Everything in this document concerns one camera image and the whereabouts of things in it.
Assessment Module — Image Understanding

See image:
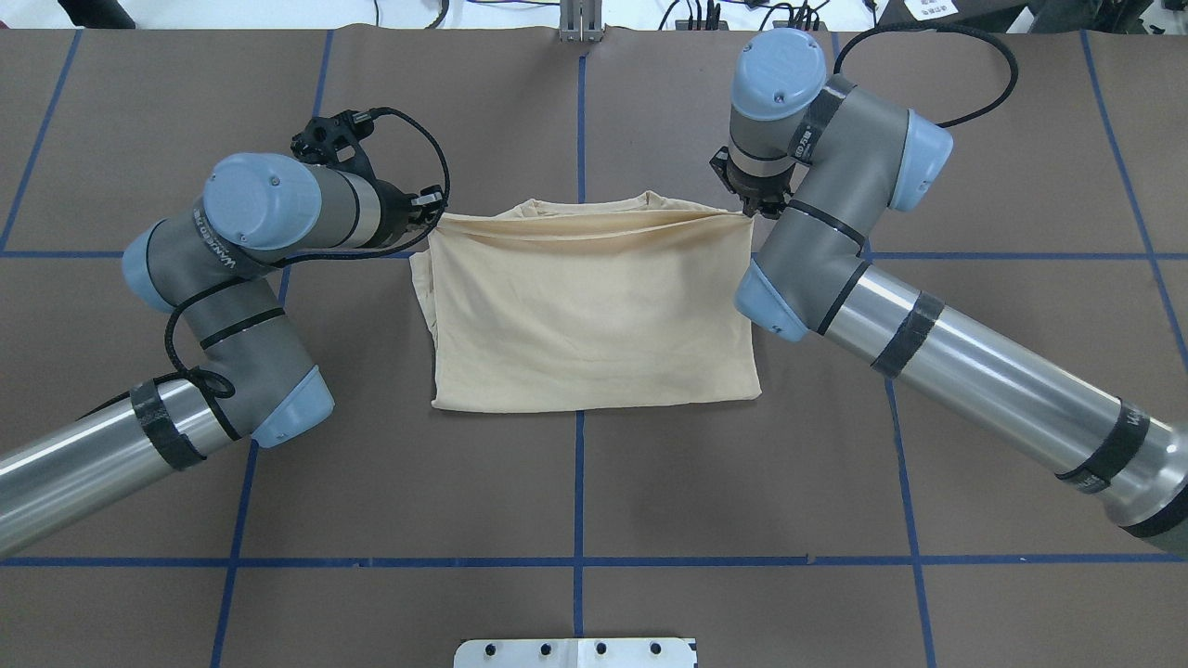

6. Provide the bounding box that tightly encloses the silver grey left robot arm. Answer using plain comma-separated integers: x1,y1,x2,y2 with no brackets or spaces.
1,153,450,557

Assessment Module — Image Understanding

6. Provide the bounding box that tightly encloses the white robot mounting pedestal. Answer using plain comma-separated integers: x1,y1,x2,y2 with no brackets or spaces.
453,637,699,667

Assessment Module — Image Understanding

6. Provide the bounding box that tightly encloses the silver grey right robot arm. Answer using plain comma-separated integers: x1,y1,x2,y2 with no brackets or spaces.
710,27,1187,557

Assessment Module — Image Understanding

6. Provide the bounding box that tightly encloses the beige long-sleeve printed shirt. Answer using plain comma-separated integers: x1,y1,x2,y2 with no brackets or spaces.
410,191,762,414

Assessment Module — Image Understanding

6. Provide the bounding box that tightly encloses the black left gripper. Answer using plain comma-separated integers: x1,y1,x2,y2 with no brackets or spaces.
369,181,448,248

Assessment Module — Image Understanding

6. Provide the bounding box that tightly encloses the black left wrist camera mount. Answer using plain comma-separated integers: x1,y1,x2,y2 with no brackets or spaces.
290,109,375,182

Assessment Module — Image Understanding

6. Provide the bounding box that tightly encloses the aluminium frame post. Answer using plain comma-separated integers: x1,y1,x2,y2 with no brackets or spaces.
560,0,605,43

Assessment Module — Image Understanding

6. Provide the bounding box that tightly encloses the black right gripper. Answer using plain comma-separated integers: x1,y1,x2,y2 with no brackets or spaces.
710,147,796,219

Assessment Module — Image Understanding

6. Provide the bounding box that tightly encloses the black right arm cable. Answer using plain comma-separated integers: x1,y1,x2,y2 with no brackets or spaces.
833,23,1020,130

